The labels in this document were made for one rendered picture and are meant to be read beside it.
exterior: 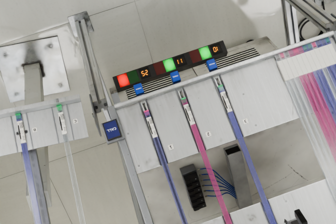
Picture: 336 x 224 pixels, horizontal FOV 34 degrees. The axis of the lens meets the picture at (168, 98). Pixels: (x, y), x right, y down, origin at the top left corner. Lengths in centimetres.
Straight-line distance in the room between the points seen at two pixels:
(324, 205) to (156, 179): 59
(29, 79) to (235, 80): 88
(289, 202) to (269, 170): 46
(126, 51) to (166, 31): 18
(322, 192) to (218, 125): 33
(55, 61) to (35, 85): 21
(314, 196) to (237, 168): 39
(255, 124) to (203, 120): 15
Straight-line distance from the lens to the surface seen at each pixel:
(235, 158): 182
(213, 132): 152
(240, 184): 189
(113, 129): 148
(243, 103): 154
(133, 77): 157
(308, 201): 153
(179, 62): 158
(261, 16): 237
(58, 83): 228
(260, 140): 187
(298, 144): 194
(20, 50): 221
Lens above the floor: 202
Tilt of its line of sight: 57 degrees down
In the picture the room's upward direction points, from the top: 155 degrees clockwise
